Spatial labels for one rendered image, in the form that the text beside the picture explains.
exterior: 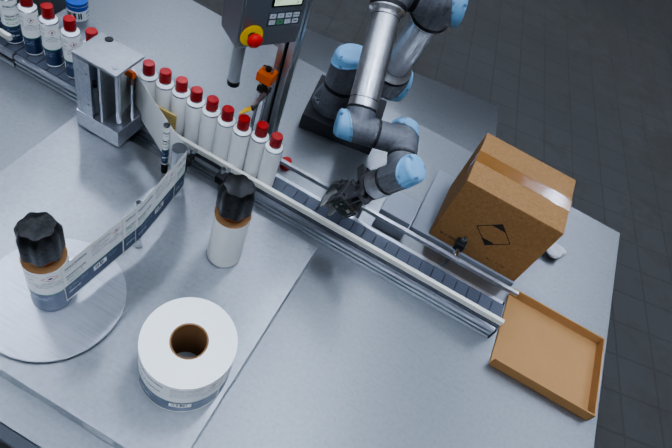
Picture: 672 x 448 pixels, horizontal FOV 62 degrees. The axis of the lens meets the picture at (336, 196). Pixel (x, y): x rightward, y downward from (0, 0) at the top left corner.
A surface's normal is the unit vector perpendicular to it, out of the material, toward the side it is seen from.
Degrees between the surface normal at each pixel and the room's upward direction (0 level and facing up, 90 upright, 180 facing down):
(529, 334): 0
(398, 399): 0
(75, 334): 0
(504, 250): 90
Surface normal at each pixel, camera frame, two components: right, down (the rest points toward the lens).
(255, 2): 0.47, 0.76
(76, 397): 0.27, -0.60
